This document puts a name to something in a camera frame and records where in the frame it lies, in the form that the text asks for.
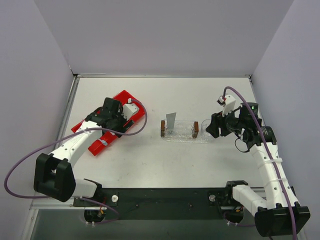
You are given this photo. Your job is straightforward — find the clear plastic cup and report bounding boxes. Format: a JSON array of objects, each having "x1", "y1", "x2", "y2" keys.
[{"x1": 200, "y1": 119, "x2": 211, "y2": 134}]

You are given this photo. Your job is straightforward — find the clear tray brown handles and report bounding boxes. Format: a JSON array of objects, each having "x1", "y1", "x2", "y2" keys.
[{"x1": 160, "y1": 119, "x2": 214, "y2": 144}]

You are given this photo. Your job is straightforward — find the toothpaste tube black cap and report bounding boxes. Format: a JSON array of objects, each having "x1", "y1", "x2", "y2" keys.
[{"x1": 166, "y1": 112, "x2": 177, "y2": 131}]

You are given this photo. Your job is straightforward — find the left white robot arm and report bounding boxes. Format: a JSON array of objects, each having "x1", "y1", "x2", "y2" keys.
[{"x1": 33, "y1": 97, "x2": 140, "y2": 206}]

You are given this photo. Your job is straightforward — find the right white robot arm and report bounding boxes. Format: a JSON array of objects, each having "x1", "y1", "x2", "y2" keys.
[{"x1": 206, "y1": 101, "x2": 311, "y2": 237}]

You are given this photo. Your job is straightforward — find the grey toothbrush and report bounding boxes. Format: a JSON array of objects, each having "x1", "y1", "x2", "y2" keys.
[{"x1": 99, "y1": 139, "x2": 108, "y2": 147}]

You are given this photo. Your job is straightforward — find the red plastic compartment box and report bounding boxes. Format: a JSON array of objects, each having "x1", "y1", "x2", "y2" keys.
[{"x1": 71, "y1": 90, "x2": 148, "y2": 156}]

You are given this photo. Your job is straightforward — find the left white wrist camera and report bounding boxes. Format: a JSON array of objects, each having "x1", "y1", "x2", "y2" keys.
[{"x1": 121, "y1": 98, "x2": 140, "y2": 121}]

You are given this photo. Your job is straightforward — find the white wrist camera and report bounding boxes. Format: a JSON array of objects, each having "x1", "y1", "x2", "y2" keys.
[
  {"x1": 121, "y1": 98, "x2": 140, "y2": 121},
  {"x1": 217, "y1": 94, "x2": 236, "y2": 117}
]

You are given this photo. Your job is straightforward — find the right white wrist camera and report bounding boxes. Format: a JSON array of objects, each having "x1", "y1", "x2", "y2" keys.
[{"x1": 217, "y1": 94, "x2": 236, "y2": 117}]

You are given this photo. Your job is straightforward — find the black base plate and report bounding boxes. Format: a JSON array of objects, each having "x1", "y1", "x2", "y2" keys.
[{"x1": 72, "y1": 187, "x2": 255, "y2": 221}]

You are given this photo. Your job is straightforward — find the aluminium front rail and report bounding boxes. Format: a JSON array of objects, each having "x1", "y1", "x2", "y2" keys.
[{"x1": 29, "y1": 186, "x2": 296, "y2": 211}]

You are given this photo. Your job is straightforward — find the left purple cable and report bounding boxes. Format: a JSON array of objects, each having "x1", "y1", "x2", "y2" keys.
[{"x1": 4, "y1": 98, "x2": 148, "y2": 225}]

